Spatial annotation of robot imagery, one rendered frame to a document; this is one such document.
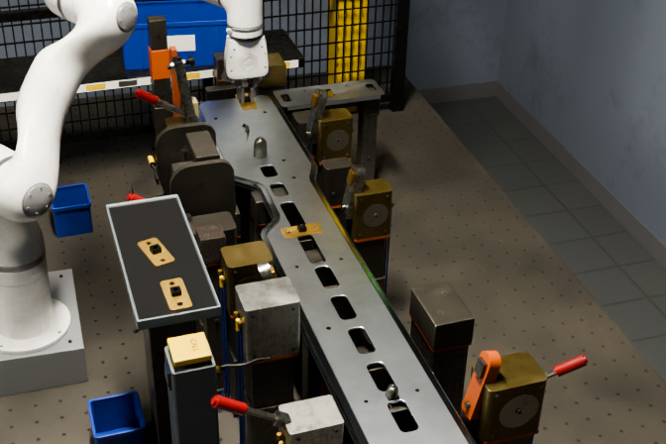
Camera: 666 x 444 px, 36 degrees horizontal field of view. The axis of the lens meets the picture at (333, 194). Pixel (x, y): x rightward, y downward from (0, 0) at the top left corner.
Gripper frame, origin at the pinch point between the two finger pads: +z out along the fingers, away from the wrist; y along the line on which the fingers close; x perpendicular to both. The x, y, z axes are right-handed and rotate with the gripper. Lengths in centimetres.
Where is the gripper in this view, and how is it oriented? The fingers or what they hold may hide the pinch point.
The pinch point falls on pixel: (246, 93)
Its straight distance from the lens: 252.0
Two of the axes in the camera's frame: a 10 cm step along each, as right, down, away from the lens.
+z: -0.3, 8.5, 5.2
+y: 9.5, -1.4, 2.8
